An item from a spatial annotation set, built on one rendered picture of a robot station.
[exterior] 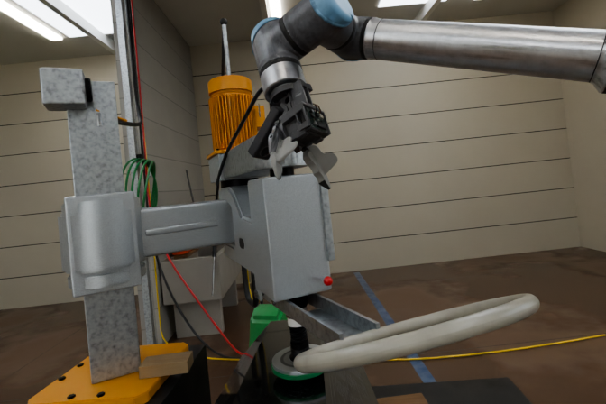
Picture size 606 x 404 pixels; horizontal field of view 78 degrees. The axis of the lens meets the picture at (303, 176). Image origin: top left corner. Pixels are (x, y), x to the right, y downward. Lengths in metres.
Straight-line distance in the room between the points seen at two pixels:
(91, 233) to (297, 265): 0.87
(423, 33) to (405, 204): 5.70
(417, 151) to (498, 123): 1.45
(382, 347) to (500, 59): 0.53
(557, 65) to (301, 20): 0.45
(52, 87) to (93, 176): 0.38
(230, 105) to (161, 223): 0.66
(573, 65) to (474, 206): 6.13
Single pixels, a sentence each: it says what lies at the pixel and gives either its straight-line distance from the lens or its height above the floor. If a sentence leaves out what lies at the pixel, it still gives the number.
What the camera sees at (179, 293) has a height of 0.51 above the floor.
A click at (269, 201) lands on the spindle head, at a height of 1.46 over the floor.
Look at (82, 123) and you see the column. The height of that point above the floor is 1.86.
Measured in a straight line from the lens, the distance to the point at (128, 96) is 3.96.
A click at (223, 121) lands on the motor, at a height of 1.87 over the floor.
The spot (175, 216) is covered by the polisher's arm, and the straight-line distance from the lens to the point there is 1.84.
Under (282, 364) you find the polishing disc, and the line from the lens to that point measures 1.47.
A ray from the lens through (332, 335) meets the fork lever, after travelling 1.05.
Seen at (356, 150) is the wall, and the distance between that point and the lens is 6.28.
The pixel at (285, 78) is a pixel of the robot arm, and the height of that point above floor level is 1.72.
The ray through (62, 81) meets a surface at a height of 2.02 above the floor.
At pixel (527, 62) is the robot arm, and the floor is 1.68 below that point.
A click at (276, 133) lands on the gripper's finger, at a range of 0.70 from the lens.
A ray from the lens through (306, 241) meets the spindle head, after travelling 1.31.
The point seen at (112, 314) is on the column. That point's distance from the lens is 1.87.
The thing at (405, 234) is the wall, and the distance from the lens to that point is 6.48.
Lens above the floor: 1.51
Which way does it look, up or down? 1 degrees up
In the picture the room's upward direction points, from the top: 6 degrees counter-clockwise
